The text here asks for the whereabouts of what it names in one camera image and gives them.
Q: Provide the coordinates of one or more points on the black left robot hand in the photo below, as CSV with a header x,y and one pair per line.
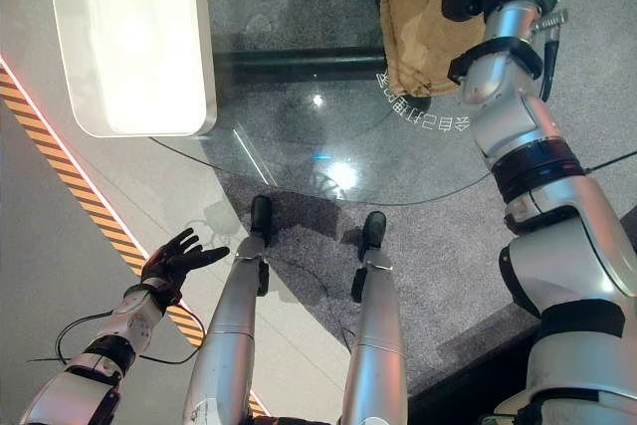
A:
x,y
171,261

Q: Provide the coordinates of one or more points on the brown cloth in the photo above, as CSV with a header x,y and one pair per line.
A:
x,y
418,32

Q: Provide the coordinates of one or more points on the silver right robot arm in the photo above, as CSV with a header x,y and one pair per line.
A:
x,y
557,226

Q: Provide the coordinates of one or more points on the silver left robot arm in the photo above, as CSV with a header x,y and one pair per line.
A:
x,y
99,360

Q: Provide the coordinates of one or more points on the white rectangular basket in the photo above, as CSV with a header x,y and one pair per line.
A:
x,y
129,37

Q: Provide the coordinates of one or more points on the silver left robot leg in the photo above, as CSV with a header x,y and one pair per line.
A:
x,y
229,335

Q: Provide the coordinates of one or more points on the silver robot leg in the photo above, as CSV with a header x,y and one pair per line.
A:
x,y
229,335
375,345

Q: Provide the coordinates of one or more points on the dark left robot foot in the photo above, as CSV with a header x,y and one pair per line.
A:
x,y
261,216

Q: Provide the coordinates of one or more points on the dark robot foot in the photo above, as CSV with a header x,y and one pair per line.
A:
x,y
261,216
374,233

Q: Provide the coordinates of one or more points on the yellow black hazard tape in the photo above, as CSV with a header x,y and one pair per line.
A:
x,y
84,191

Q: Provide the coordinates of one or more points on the white lettering decal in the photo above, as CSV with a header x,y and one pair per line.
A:
x,y
403,106

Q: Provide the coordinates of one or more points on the dark right robot foot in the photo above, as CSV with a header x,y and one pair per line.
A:
x,y
374,233

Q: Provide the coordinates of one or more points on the silver right robot leg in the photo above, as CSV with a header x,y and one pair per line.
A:
x,y
375,345

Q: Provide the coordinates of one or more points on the black table frame bar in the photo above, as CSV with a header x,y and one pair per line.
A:
x,y
298,63

